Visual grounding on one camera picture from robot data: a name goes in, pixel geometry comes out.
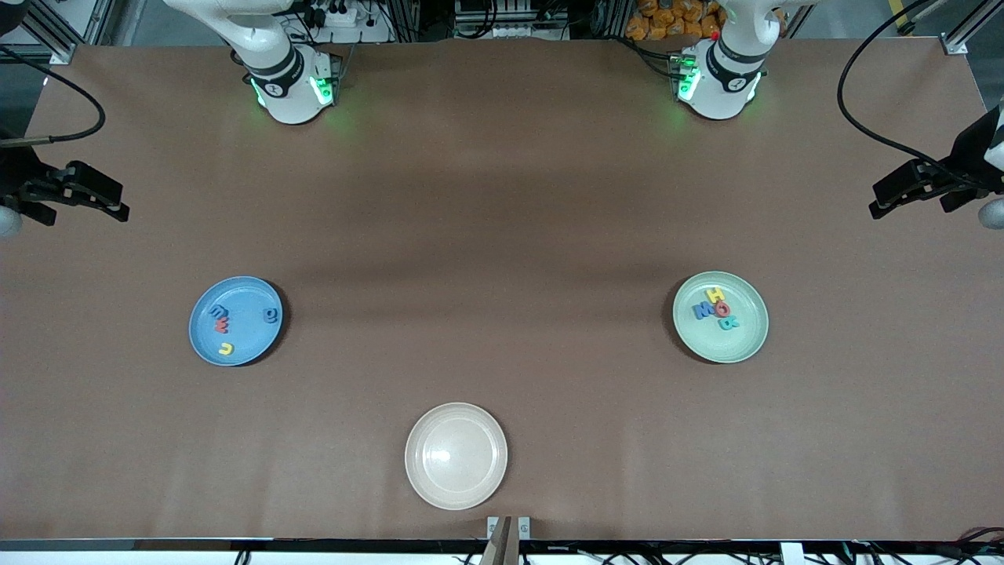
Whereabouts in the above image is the black table edge rail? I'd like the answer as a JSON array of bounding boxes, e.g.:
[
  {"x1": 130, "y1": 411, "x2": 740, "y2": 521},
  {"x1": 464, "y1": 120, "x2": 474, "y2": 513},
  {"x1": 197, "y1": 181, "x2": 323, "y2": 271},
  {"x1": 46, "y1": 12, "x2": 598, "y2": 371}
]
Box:
[{"x1": 0, "y1": 538, "x2": 1004, "y2": 554}]

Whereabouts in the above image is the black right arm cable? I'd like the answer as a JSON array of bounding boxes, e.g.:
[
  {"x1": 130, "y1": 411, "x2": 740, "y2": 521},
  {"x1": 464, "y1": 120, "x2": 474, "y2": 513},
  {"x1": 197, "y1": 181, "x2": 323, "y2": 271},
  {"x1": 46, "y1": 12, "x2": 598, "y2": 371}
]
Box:
[{"x1": 0, "y1": 46, "x2": 107, "y2": 148}]

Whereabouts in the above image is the green plate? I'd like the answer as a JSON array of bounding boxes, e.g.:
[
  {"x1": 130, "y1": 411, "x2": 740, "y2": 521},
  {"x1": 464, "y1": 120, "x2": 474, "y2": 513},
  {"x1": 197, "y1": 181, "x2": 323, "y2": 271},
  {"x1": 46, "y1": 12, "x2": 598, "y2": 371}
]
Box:
[{"x1": 672, "y1": 271, "x2": 770, "y2": 364}]

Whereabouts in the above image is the beige plate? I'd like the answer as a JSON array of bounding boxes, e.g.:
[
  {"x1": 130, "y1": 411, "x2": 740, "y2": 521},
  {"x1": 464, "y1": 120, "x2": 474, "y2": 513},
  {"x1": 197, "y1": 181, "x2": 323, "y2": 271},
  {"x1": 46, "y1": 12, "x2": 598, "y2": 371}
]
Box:
[{"x1": 405, "y1": 402, "x2": 509, "y2": 511}]

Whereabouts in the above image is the aluminium frame profile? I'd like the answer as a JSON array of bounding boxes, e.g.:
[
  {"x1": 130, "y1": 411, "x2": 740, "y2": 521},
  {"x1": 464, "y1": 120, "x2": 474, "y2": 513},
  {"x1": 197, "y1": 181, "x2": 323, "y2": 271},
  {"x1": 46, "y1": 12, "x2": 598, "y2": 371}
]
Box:
[
  {"x1": 0, "y1": 0, "x2": 107, "y2": 65},
  {"x1": 941, "y1": 0, "x2": 1004, "y2": 56}
]

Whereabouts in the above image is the orange packets pile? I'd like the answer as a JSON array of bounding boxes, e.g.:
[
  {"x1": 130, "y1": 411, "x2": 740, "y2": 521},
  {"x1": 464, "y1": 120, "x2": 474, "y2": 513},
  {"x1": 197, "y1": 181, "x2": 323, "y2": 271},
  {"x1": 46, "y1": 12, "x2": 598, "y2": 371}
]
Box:
[{"x1": 626, "y1": 0, "x2": 726, "y2": 42}]

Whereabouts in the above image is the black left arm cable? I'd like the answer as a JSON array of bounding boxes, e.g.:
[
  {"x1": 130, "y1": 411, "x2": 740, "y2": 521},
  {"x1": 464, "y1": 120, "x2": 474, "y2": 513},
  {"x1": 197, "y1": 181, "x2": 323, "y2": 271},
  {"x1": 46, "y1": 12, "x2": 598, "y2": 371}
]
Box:
[{"x1": 836, "y1": 0, "x2": 1004, "y2": 189}]

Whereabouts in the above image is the blue plate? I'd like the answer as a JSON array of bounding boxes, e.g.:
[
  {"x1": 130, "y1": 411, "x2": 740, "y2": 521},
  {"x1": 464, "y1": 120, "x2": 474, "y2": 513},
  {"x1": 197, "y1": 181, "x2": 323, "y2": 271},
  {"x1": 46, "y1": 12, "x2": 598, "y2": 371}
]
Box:
[{"x1": 188, "y1": 275, "x2": 285, "y2": 367}]

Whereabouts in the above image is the white power strip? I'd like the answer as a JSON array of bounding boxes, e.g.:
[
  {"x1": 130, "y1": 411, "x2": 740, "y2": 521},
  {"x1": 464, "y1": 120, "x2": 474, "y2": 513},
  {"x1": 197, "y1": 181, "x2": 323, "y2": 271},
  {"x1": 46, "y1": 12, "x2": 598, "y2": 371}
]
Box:
[{"x1": 302, "y1": 0, "x2": 393, "y2": 44}]

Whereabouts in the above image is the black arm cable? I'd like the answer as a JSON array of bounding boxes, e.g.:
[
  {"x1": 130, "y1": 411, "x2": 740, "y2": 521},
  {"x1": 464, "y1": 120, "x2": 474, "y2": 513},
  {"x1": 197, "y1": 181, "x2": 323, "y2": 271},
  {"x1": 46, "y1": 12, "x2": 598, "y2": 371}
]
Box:
[
  {"x1": 0, "y1": 46, "x2": 107, "y2": 148},
  {"x1": 836, "y1": 0, "x2": 1004, "y2": 189}
]

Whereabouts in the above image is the brown mounting stick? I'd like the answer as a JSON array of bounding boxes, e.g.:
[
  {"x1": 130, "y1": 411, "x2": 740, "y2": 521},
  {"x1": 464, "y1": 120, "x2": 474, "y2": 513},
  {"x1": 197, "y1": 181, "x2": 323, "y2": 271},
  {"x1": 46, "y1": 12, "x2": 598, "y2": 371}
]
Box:
[{"x1": 478, "y1": 516, "x2": 520, "y2": 565}]

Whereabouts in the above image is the metal table edge bracket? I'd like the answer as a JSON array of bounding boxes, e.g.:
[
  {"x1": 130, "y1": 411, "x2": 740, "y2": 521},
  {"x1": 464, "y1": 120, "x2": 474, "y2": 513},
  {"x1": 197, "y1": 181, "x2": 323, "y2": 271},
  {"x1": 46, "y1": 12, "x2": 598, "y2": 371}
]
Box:
[{"x1": 486, "y1": 516, "x2": 532, "y2": 541}]

